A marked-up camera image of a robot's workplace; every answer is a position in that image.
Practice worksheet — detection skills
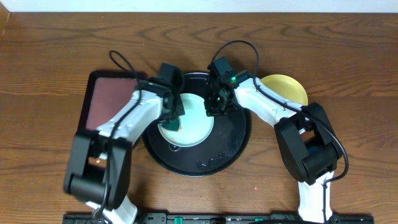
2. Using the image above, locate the green sponge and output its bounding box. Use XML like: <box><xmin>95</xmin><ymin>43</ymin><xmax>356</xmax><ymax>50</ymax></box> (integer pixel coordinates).
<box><xmin>161</xmin><ymin>118</ymin><xmax>180</xmax><ymax>131</ymax></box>

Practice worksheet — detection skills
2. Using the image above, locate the light green plate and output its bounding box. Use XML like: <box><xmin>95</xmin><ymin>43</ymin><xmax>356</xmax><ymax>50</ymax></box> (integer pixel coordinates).
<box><xmin>158</xmin><ymin>93</ymin><xmax>214</xmax><ymax>147</ymax></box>

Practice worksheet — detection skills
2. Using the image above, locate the yellow plate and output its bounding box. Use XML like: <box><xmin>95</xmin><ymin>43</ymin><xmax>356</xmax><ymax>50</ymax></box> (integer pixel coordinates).
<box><xmin>261</xmin><ymin>74</ymin><xmax>308</xmax><ymax>105</ymax></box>

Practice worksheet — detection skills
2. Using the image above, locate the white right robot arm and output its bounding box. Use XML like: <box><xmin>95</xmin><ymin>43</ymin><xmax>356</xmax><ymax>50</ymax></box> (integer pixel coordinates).
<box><xmin>205</xmin><ymin>70</ymin><xmax>343</xmax><ymax>223</ymax></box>

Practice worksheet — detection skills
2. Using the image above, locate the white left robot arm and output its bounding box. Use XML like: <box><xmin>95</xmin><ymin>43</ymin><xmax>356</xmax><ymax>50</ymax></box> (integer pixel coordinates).
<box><xmin>63</xmin><ymin>78</ymin><xmax>184</xmax><ymax>223</ymax></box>

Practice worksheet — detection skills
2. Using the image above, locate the round black tray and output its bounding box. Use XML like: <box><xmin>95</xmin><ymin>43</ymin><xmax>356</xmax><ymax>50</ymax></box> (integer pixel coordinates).
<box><xmin>141</xmin><ymin>71</ymin><xmax>252</xmax><ymax>178</ymax></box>

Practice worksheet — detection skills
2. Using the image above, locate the black rectangular tray, red water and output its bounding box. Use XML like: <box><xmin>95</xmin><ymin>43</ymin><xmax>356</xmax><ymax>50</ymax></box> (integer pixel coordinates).
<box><xmin>78</xmin><ymin>70</ymin><xmax>137</xmax><ymax>130</ymax></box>

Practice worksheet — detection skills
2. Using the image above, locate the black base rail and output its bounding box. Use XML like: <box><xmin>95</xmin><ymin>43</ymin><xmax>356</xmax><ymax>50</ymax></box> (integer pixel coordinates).
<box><xmin>62</xmin><ymin>212</ymin><xmax>375</xmax><ymax>224</ymax></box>

